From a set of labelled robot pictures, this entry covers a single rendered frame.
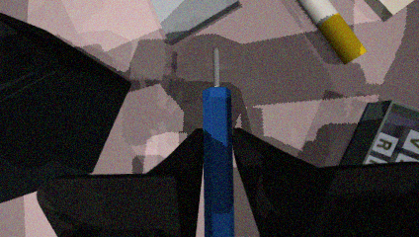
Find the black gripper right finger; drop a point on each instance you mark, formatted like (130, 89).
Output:
(292, 198)

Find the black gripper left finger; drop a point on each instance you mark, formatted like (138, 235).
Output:
(167, 197)

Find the grey keyboard with keys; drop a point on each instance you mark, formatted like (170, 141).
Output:
(388, 131)

